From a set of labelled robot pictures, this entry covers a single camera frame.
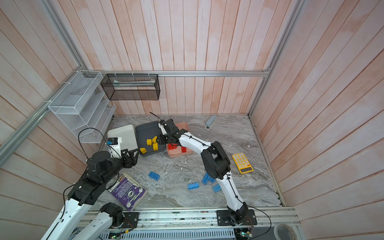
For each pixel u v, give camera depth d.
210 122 1.10
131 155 0.62
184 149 0.99
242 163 0.92
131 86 0.99
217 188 0.84
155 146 0.98
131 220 0.73
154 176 0.87
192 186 0.83
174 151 0.99
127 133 1.08
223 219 0.73
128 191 0.80
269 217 0.66
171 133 0.76
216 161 0.56
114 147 0.60
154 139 1.01
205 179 0.90
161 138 0.84
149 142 1.01
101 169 0.50
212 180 0.85
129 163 0.62
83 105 0.73
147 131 1.11
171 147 0.99
